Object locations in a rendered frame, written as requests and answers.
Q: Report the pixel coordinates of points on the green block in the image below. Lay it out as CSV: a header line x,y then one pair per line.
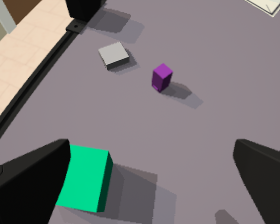
x,y
87,180

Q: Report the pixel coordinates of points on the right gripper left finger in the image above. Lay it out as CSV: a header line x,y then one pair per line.
x,y
30,185

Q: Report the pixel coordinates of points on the small purple block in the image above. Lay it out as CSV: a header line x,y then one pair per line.
x,y
161,77

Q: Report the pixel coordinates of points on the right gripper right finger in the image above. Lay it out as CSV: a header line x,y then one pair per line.
x,y
259,168

